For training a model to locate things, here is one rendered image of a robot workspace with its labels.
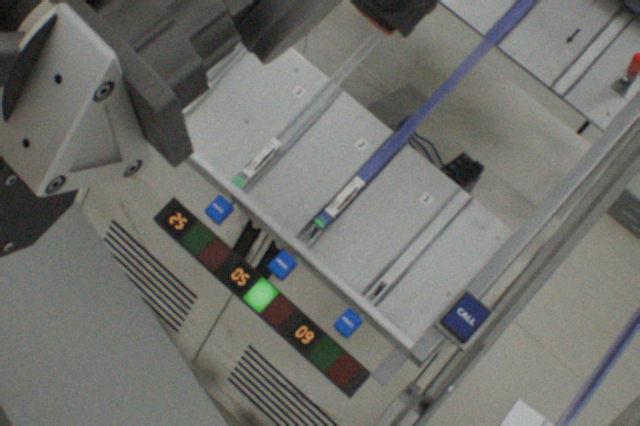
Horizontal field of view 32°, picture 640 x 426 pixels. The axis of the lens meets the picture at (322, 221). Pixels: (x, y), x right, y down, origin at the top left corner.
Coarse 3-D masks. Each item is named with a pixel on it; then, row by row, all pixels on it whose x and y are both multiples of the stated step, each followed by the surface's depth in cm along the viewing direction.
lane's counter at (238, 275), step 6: (240, 264) 140; (234, 270) 140; (240, 270) 140; (246, 270) 140; (228, 276) 139; (234, 276) 139; (240, 276) 139; (246, 276) 139; (252, 276) 139; (228, 282) 139; (234, 282) 139; (240, 282) 139; (246, 282) 139; (234, 288) 139; (240, 288) 139
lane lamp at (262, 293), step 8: (264, 280) 139; (256, 288) 139; (264, 288) 139; (272, 288) 139; (248, 296) 139; (256, 296) 139; (264, 296) 139; (272, 296) 138; (256, 304) 138; (264, 304) 138
